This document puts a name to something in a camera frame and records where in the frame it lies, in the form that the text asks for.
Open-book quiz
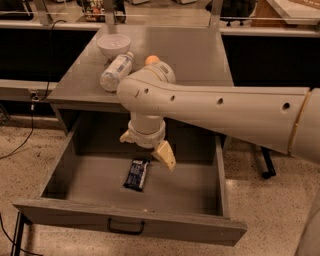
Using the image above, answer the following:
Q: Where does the clear plastic water bottle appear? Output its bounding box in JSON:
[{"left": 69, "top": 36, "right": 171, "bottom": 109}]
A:
[{"left": 100, "top": 52, "right": 134, "bottom": 92}]

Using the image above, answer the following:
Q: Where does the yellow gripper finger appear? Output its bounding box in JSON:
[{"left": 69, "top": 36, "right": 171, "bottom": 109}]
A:
[
  {"left": 152, "top": 140, "right": 176, "bottom": 171},
  {"left": 120, "top": 131, "right": 134, "bottom": 143}
]

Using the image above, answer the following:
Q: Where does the black stand leg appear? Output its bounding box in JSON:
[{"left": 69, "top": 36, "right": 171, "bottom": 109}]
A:
[{"left": 261, "top": 147, "right": 276, "bottom": 179}]

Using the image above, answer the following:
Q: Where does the grey open drawer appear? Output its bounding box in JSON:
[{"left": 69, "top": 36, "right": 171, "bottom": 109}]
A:
[{"left": 12, "top": 110, "right": 248, "bottom": 248}]

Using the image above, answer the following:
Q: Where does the black cable on floor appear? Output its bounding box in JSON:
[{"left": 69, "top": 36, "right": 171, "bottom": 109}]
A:
[{"left": 0, "top": 19, "right": 68, "bottom": 161}]

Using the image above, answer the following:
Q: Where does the dark blue rxbar wrapper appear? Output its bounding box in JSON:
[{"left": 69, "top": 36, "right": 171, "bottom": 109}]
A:
[{"left": 123, "top": 159, "right": 150, "bottom": 192}]

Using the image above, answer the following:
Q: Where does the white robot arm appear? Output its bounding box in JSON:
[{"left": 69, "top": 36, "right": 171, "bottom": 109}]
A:
[{"left": 117, "top": 61, "right": 320, "bottom": 169}]

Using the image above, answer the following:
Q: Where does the orange fruit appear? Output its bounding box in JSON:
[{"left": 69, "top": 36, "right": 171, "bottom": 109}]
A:
[{"left": 145, "top": 55, "right": 160, "bottom": 65}]

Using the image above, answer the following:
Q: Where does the white ceramic bowl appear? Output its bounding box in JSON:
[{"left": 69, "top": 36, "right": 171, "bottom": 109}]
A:
[{"left": 97, "top": 34, "right": 131, "bottom": 59}]

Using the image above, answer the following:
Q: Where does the black drawer handle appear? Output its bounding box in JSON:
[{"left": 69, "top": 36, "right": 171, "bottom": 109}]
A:
[{"left": 107, "top": 218, "right": 145, "bottom": 235}]

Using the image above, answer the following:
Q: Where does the black metal cabinet leg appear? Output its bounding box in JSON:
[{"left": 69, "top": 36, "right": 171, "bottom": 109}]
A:
[{"left": 10, "top": 212, "right": 25, "bottom": 256}]

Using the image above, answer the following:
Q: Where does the grey cabinet counter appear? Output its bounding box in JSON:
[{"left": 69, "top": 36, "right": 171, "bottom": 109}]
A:
[{"left": 46, "top": 24, "right": 241, "bottom": 151}]

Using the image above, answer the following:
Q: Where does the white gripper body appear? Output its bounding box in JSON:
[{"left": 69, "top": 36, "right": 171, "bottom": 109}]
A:
[{"left": 127, "top": 120, "right": 166, "bottom": 149}]

